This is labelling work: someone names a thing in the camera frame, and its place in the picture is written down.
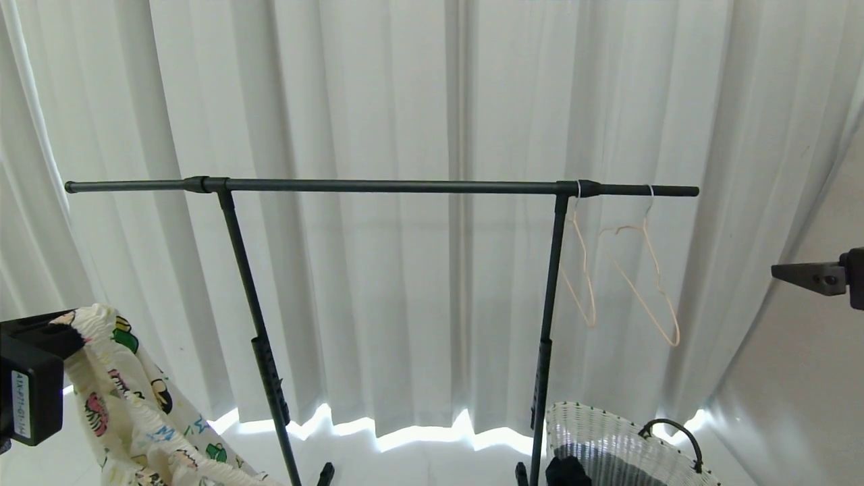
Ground black garment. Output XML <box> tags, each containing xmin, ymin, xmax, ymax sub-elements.
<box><xmin>545</xmin><ymin>456</ymin><xmax>592</xmax><ymax>486</ymax></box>

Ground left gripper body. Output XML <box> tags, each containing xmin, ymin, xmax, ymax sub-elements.
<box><xmin>0</xmin><ymin>351</ymin><xmax>65</xmax><ymax>448</ymax></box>

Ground pink clothes hanger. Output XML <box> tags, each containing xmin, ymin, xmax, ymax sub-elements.
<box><xmin>560</xmin><ymin>196</ymin><xmax>597</xmax><ymax>328</ymax></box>
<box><xmin>598</xmin><ymin>192</ymin><xmax>681</xmax><ymax>348</ymax></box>

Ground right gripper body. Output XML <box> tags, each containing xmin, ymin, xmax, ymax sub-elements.
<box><xmin>839</xmin><ymin>247</ymin><xmax>864</xmax><ymax>311</ymax></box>

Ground cream printed garment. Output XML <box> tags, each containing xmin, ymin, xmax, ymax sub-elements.
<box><xmin>51</xmin><ymin>304</ymin><xmax>284</xmax><ymax>486</ymax></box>

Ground white laundry basket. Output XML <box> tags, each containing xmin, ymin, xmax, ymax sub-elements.
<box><xmin>545</xmin><ymin>402</ymin><xmax>722</xmax><ymax>486</ymax></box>

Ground white curtain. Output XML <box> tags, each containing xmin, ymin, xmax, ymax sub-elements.
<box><xmin>0</xmin><ymin>0</ymin><xmax>864</xmax><ymax>436</ymax></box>

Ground black clothes rack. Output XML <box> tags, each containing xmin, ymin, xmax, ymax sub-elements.
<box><xmin>64</xmin><ymin>177</ymin><xmax>700</xmax><ymax>486</ymax></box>

